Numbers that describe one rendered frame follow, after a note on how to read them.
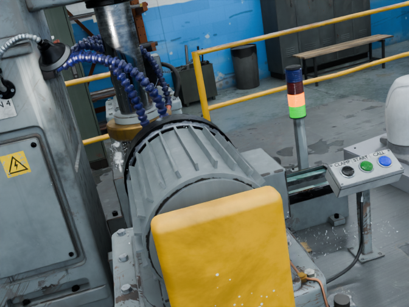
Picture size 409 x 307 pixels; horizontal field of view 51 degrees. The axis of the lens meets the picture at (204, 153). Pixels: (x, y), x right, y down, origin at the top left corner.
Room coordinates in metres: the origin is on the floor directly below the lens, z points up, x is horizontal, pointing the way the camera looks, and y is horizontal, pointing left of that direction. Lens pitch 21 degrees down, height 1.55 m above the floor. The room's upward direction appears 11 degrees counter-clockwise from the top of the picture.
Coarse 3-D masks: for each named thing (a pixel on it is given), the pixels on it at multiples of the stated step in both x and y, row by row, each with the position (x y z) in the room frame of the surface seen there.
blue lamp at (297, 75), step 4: (300, 68) 1.51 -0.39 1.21; (288, 72) 1.51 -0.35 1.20; (292, 72) 1.50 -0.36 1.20; (296, 72) 1.50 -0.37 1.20; (300, 72) 1.50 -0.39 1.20; (288, 76) 1.51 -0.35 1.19; (292, 76) 1.50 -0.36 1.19; (296, 76) 1.50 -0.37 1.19; (300, 76) 1.50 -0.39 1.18; (288, 80) 1.51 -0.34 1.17; (292, 80) 1.50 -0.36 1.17; (296, 80) 1.50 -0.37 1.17; (300, 80) 1.50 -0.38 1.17
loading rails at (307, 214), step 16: (288, 176) 1.27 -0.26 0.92; (304, 176) 1.25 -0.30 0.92; (320, 176) 1.25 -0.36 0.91; (288, 192) 1.16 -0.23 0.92; (304, 192) 1.13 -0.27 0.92; (320, 192) 1.14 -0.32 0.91; (304, 208) 1.13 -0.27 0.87; (320, 208) 1.14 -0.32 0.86; (336, 208) 1.15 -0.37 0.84; (288, 224) 1.13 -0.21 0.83; (304, 224) 1.13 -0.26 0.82; (336, 224) 1.11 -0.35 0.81
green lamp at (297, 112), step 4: (304, 104) 1.51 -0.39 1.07; (292, 108) 1.51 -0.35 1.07; (296, 108) 1.50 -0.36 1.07; (300, 108) 1.50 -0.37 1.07; (304, 108) 1.51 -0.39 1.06; (292, 112) 1.51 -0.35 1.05; (296, 112) 1.50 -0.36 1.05; (300, 112) 1.50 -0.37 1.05; (304, 112) 1.50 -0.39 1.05; (292, 116) 1.51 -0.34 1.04; (296, 116) 1.50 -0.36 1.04; (300, 116) 1.50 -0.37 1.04
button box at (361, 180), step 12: (372, 156) 0.97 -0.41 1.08; (336, 168) 0.95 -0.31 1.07; (360, 168) 0.94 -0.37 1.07; (372, 168) 0.94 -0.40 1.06; (384, 168) 0.94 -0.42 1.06; (396, 168) 0.93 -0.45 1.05; (336, 180) 0.92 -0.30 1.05; (348, 180) 0.92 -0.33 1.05; (360, 180) 0.91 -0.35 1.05; (372, 180) 0.92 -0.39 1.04; (384, 180) 0.93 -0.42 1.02; (396, 180) 0.95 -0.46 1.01; (336, 192) 0.93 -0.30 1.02; (348, 192) 0.92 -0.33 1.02
